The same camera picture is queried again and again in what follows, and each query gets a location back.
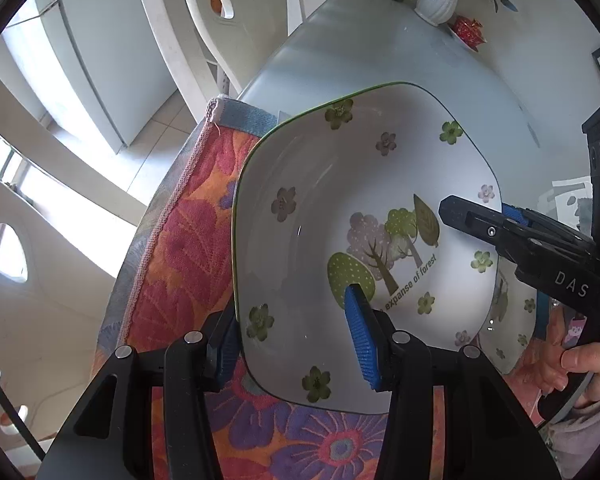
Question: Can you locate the square forest plate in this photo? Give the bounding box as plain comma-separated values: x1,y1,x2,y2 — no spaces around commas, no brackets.
232,82,502,414
477,257,536,375

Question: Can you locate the person's right hand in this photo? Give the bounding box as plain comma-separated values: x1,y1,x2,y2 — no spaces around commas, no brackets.
522,304,600,408

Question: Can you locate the floral orange quilted mat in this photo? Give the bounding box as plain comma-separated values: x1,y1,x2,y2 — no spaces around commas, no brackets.
92,94,581,480

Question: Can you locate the red lidded teacup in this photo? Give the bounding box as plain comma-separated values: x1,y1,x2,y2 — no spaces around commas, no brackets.
448,15,486,53

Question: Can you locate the white ribbed vase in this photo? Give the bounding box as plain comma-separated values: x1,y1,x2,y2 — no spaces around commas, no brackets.
415,0,458,26

